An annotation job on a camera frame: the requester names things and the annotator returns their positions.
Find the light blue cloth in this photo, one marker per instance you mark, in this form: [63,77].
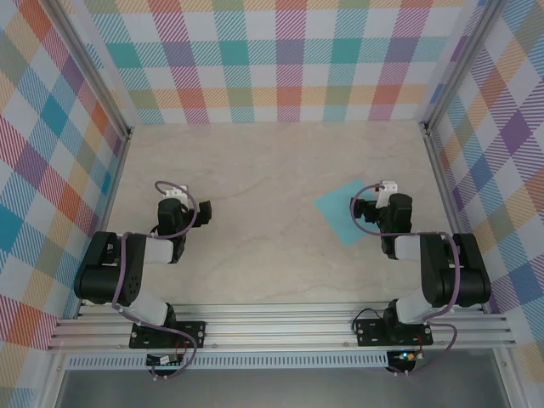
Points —
[336,212]

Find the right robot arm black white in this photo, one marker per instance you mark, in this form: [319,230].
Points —
[467,276]

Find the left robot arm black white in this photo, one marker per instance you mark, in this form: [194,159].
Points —
[102,276]

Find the grey metal sheet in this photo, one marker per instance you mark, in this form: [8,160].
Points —
[276,391]

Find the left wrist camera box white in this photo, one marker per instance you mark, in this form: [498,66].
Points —
[176,192]

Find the aluminium side rail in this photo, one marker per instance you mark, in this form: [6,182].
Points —
[438,170]
[114,191]

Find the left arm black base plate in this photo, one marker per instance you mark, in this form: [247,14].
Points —
[195,333]

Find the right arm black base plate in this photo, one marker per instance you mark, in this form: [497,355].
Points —
[370,333]

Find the aluminium mounting rail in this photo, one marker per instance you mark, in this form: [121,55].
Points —
[276,327]

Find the aluminium corner post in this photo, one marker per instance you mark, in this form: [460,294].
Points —
[92,64]
[460,64]

